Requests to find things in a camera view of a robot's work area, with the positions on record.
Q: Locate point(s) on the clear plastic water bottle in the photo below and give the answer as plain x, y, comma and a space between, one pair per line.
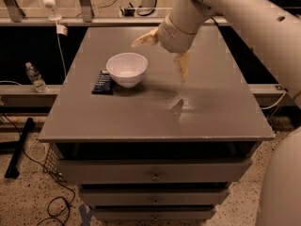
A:
35, 77

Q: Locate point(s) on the top drawer with knob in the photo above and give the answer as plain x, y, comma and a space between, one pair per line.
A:
83, 172

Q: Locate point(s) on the black power strip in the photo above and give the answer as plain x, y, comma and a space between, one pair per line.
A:
127, 12

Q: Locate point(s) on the grey drawer cabinet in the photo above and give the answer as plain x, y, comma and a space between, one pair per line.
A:
213, 115

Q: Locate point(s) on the drawer with knob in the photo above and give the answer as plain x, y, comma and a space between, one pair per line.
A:
83, 172
150, 213
160, 196

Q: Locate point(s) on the white webcam on stand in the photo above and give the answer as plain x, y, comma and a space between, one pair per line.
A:
51, 5

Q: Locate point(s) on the bottom drawer with knob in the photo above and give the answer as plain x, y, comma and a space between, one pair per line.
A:
150, 213

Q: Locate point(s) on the black bar on floor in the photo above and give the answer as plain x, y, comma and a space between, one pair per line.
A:
12, 171

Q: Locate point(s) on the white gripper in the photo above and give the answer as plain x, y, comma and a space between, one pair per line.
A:
174, 38

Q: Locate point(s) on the white bowl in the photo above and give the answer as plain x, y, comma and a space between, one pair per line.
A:
127, 69

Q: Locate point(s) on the dark blue rxbar wrapper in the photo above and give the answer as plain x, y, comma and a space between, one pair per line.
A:
104, 84

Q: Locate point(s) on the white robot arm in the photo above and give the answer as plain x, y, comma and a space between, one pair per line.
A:
275, 37

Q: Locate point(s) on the middle drawer with knob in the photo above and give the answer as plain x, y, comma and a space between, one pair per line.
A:
160, 196

